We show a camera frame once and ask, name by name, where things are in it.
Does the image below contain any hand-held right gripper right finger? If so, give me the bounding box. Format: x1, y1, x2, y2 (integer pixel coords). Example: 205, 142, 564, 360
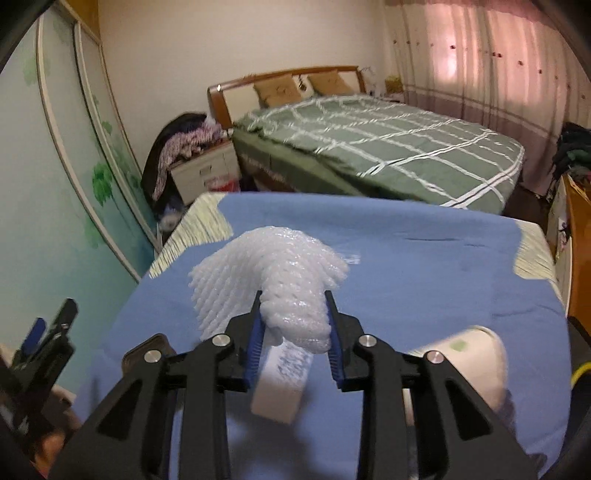
323, 290, 539, 480

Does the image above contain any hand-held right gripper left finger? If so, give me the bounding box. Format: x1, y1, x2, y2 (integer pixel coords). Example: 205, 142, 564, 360
48, 290, 265, 480

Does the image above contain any orange wooden cabinet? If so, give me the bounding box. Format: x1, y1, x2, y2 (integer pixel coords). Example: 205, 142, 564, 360
547, 175, 591, 334

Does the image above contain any green plaid bed blanket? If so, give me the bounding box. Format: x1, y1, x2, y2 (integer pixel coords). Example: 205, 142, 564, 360
231, 92, 527, 215

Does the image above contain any dark clothes pile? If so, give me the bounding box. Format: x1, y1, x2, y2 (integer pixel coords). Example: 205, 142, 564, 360
551, 122, 591, 185

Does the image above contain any pink curtain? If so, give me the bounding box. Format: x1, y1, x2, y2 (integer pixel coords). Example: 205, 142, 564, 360
383, 0, 591, 195

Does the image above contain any tan pillow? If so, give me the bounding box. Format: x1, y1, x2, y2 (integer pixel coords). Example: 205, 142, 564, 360
253, 74, 304, 108
307, 71, 355, 97

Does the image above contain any person's left hand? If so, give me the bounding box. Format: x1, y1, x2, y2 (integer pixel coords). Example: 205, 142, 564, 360
30, 430, 71, 476

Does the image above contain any white cup with green print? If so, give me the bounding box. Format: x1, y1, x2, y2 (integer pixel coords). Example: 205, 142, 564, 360
402, 325, 509, 416

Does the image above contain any wooden bed headboard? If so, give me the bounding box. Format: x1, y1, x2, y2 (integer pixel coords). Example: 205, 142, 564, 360
207, 65, 370, 131

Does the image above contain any blue tablecloth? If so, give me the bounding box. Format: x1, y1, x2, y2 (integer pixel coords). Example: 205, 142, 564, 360
74, 191, 571, 480

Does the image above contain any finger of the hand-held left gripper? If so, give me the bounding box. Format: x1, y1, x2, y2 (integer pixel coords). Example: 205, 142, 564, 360
48, 298, 79, 341
13, 316, 48, 366

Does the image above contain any white box with blue print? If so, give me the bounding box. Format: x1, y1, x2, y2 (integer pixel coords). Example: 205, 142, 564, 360
250, 335, 315, 424

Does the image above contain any wardrobe with green leaf print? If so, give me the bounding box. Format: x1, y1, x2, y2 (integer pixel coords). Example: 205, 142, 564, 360
0, 0, 162, 352

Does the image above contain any white bedside nightstand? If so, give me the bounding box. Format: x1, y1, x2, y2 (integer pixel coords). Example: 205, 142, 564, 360
170, 138, 241, 206

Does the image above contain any white foam net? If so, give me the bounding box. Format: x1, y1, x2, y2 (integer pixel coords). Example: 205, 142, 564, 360
188, 226, 361, 356

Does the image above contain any purple and black clothes heap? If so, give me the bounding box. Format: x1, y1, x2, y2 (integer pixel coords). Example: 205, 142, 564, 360
141, 112, 227, 205

